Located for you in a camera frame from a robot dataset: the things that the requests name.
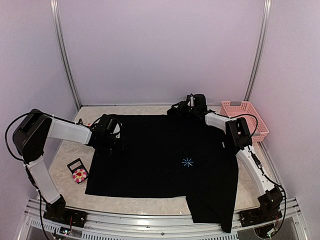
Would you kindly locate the black t-shirt blue logo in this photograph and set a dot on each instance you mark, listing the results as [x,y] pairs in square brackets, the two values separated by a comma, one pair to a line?
[168,157]

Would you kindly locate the right aluminium frame post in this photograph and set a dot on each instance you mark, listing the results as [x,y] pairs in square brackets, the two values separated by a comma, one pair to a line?
[259,49]

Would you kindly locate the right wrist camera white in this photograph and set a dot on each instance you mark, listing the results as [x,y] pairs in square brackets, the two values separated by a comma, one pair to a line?
[190,100]

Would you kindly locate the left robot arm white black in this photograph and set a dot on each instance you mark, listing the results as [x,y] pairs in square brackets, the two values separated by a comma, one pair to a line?
[30,138]

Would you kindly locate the pink plastic basket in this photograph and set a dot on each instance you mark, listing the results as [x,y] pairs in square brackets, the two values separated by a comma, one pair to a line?
[245,109]

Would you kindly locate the left aluminium frame post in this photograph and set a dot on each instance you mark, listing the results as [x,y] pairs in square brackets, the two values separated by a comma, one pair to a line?
[54,5]

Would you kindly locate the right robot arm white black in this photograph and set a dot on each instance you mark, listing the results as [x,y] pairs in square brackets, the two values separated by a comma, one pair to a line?
[239,137]

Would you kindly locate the front aluminium rail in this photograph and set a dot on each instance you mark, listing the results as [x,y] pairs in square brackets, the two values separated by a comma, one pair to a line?
[153,219]

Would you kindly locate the aluminium frame post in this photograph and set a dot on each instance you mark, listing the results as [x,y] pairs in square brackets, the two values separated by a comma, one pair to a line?
[259,49]
[54,5]

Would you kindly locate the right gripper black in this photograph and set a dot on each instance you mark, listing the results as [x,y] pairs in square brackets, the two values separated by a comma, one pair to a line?
[181,109]

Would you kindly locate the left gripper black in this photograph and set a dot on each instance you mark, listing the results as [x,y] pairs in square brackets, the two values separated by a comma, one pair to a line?
[121,148]

